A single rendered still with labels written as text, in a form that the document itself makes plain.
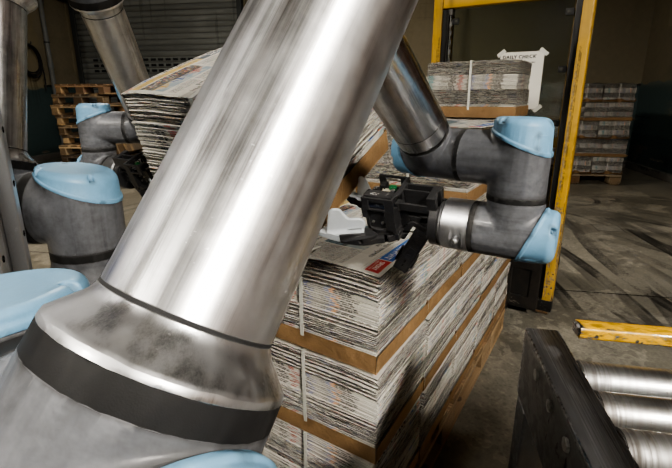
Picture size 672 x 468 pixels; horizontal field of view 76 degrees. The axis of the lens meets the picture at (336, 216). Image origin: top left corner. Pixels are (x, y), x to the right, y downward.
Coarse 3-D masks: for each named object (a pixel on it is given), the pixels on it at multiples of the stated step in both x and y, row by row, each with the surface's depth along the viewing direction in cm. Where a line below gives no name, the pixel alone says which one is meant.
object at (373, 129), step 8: (368, 120) 82; (376, 120) 85; (368, 128) 82; (376, 128) 86; (360, 136) 80; (368, 136) 83; (376, 136) 85; (360, 144) 81; (368, 144) 82; (360, 152) 80; (352, 160) 78; (344, 176) 76
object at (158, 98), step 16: (192, 64) 84; (208, 64) 83; (160, 80) 78; (176, 80) 76; (192, 80) 76; (128, 96) 76; (144, 96) 74; (160, 96) 72; (176, 96) 70; (144, 112) 76; (160, 112) 74; (176, 112) 73; (144, 128) 79; (160, 128) 77; (176, 128) 75; (144, 144) 82; (160, 144) 79; (160, 160) 82
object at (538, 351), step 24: (528, 336) 67; (552, 336) 67; (528, 360) 67; (552, 360) 61; (528, 384) 66; (552, 384) 56; (576, 384) 56; (528, 408) 65; (552, 408) 55; (576, 408) 51; (600, 408) 51; (552, 432) 54; (576, 432) 48; (600, 432) 48; (552, 456) 54; (576, 456) 47; (600, 456) 45; (624, 456) 45
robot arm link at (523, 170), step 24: (504, 120) 56; (528, 120) 53; (480, 144) 57; (504, 144) 55; (528, 144) 53; (552, 144) 55; (456, 168) 60; (480, 168) 58; (504, 168) 55; (528, 168) 54; (504, 192) 56; (528, 192) 55
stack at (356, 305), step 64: (320, 256) 92; (384, 256) 92; (448, 256) 122; (320, 320) 93; (384, 320) 88; (448, 320) 129; (320, 384) 99; (384, 384) 93; (448, 384) 142; (320, 448) 104
